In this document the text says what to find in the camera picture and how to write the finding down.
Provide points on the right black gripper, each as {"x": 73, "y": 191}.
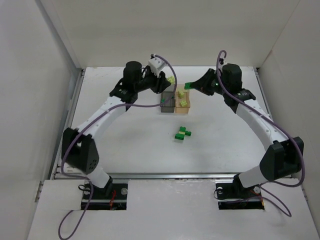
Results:
{"x": 206, "y": 81}

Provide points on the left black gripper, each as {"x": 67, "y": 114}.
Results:
{"x": 155, "y": 82}

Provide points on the yellow lego from cluster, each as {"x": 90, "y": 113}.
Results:
{"x": 171, "y": 79}

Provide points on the green lego from cluster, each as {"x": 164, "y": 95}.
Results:
{"x": 188, "y": 86}

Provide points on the yellow lego brick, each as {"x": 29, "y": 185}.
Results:
{"x": 180, "y": 94}
{"x": 183, "y": 103}

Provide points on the green yellow lego cluster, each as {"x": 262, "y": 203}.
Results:
{"x": 180, "y": 135}

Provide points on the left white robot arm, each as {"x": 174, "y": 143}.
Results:
{"x": 79, "y": 148}

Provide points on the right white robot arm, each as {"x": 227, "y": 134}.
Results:
{"x": 283, "y": 153}

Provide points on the dark grey transparent container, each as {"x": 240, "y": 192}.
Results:
{"x": 169, "y": 95}

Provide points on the light wooden container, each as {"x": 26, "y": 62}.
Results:
{"x": 178, "y": 108}

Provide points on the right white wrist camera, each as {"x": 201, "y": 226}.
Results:
{"x": 222, "y": 62}

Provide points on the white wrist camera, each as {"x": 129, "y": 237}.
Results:
{"x": 156, "y": 65}
{"x": 222, "y": 62}

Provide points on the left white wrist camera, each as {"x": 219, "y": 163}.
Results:
{"x": 156, "y": 65}

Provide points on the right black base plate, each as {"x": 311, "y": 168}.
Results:
{"x": 230, "y": 197}

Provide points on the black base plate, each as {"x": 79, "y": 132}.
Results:
{"x": 116, "y": 200}
{"x": 230, "y": 197}

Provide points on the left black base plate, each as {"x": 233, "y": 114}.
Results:
{"x": 116, "y": 200}

